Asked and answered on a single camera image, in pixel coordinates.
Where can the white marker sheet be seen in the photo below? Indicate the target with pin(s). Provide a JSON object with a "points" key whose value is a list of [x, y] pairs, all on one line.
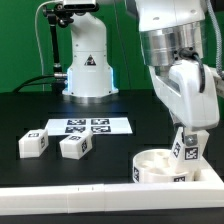
{"points": [[67, 126]]}

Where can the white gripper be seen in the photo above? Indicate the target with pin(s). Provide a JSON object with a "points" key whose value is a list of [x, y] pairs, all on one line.
{"points": [[178, 88]]}

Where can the white L-shaped fence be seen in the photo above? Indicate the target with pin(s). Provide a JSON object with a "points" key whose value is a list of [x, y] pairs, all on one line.
{"points": [[204, 191]]}

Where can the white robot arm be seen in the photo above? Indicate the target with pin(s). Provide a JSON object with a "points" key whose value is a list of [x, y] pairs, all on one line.
{"points": [[172, 38]]}

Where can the white round stool seat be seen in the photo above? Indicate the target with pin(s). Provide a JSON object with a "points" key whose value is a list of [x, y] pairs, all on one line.
{"points": [[151, 166]]}

